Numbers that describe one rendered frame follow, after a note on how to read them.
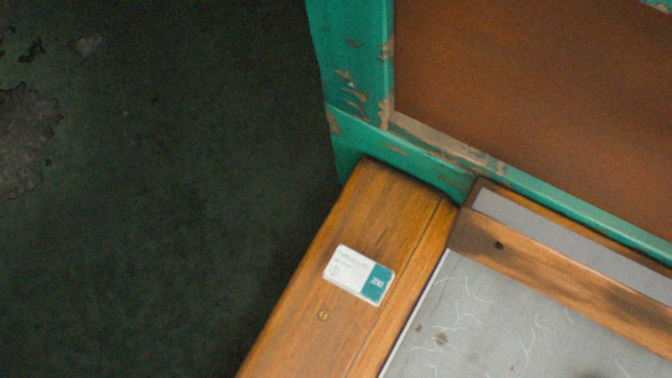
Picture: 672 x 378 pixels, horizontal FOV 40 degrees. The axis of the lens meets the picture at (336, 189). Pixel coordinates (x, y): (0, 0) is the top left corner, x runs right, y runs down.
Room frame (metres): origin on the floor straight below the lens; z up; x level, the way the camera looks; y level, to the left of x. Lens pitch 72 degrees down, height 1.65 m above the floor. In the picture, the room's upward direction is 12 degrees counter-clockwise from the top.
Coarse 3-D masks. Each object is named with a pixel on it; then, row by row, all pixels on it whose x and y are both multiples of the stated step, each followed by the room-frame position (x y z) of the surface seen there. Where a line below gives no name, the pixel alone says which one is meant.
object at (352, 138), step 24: (336, 120) 0.34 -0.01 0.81; (360, 120) 0.33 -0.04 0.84; (336, 144) 0.35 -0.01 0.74; (360, 144) 0.33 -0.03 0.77; (384, 144) 0.31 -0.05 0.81; (408, 144) 0.29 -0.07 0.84; (408, 168) 0.29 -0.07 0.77; (432, 168) 0.28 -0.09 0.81; (456, 168) 0.26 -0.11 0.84; (456, 192) 0.26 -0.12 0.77
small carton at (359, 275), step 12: (336, 252) 0.22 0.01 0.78; (348, 252) 0.22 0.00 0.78; (336, 264) 0.21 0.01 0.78; (348, 264) 0.21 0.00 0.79; (360, 264) 0.20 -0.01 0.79; (372, 264) 0.20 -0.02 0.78; (324, 276) 0.20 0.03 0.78; (336, 276) 0.20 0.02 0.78; (348, 276) 0.19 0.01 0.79; (360, 276) 0.19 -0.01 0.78; (372, 276) 0.19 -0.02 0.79; (384, 276) 0.19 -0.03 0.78; (348, 288) 0.18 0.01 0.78; (360, 288) 0.18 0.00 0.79; (372, 288) 0.18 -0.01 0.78; (384, 288) 0.18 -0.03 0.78; (372, 300) 0.17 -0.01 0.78
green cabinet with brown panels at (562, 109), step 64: (320, 0) 0.34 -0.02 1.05; (384, 0) 0.31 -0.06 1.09; (448, 0) 0.29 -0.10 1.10; (512, 0) 0.26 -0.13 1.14; (576, 0) 0.24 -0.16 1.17; (640, 0) 0.21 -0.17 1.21; (320, 64) 0.35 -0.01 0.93; (384, 64) 0.31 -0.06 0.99; (448, 64) 0.29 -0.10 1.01; (512, 64) 0.26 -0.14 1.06; (576, 64) 0.23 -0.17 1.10; (640, 64) 0.21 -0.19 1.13; (384, 128) 0.31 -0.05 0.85; (448, 128) 0.28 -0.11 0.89; (512, 128) 0.25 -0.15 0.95; (576, 128) 0.22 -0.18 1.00; (640, 128) 0.20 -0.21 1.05; (576, 192) 0.20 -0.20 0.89; (640, 192) 0.18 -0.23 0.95
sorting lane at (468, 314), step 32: (448, 256) 0.20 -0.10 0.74; (448, 288) 0.17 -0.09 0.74; (480, 288) 0.17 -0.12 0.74; (512, 288) 0.16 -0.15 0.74; (416, 320) 0.15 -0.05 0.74; (448, 320) 0.14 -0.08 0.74; (480, 320) 0.14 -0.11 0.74; (512, 320) 0.13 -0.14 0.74; (544, 320) 0.12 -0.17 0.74; (576, 320) 0.12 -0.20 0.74; (416, 352) 0.12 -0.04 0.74; (448, 352) 0.11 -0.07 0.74; (480, 352) 0.11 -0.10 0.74; (512, 352) 0.10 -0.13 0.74; (544, 352) 0.09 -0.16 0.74; (576, 352) 0.09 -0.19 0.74; (608, 352) 0.08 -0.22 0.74; (640, 352) 0.08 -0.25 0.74
